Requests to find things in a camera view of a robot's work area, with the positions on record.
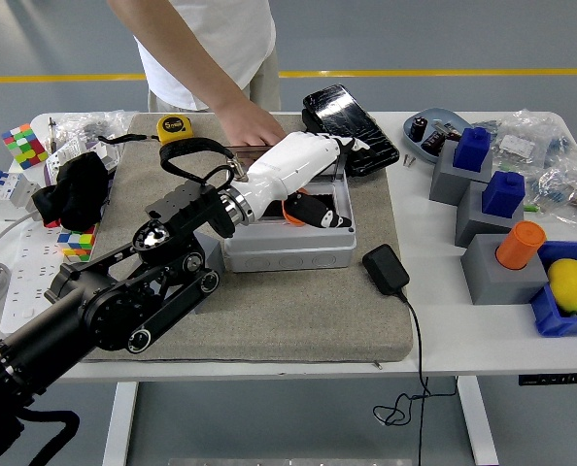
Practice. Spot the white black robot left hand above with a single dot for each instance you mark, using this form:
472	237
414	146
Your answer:
288	160

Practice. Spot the person's right hand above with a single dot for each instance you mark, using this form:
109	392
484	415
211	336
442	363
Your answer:
249	128

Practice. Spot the orange cylinder battery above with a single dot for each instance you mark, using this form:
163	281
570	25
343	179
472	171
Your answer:
290	218
521	245

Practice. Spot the grey junction box with lid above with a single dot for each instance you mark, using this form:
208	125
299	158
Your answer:
288	252

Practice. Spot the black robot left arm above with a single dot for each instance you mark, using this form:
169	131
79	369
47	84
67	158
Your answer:
99	301

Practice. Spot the black plastic holder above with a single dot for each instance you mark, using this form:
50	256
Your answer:
309	121

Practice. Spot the square yellow tape measure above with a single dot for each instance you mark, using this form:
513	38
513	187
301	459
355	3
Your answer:
174	128

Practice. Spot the black cracked glossy phone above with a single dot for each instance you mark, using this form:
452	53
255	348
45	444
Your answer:
366	126

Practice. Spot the person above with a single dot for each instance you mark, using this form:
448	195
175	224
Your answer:
240	39

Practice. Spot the small screw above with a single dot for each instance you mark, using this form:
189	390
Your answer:
412	162
406	159

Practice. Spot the upright black capacitor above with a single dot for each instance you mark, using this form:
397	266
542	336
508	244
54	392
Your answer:
419	128

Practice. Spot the dark lying capacitor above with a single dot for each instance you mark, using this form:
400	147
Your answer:
433	143

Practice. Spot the black power adapter plug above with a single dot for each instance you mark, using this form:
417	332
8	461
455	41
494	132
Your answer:
385	269

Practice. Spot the small metal clip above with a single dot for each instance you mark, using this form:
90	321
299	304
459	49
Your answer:
443	129

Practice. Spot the grey holder block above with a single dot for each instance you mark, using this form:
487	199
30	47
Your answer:
470	218
446	184
492	286

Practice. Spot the grey-brown fabric mat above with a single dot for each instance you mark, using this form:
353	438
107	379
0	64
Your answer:
293	320

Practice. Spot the blue-grey oval tray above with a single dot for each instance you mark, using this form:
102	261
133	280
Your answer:
444	116

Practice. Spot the clear bag of parts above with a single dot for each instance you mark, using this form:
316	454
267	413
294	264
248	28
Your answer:
565	189
531	141
84	123

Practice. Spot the blue plastic block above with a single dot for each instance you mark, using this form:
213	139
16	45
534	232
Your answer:
503	196
472	150

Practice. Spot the black cloth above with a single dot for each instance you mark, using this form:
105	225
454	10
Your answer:
75	189

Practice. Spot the white printed carton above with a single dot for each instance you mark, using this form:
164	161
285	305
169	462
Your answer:
57	160

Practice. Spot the pen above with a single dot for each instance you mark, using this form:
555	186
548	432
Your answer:
52	133

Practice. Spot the colourful puzzle cube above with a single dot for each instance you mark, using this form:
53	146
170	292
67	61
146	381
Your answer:
77	242
23	145

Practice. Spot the small green part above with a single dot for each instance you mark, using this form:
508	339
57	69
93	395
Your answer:
531	209

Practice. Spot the white circuit breaker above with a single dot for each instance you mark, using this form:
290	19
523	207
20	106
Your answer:
7	194

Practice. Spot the white power strip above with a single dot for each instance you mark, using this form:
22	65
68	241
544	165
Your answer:
31	262

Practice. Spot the blue plastic bin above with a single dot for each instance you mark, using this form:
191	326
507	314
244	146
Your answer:
548	320

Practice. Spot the yellow lemon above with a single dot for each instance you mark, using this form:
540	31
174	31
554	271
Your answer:
570	284

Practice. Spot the white table leg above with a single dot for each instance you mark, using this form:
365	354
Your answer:
121	422
478	422

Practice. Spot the black table control panel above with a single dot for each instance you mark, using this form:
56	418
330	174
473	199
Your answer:
551	379

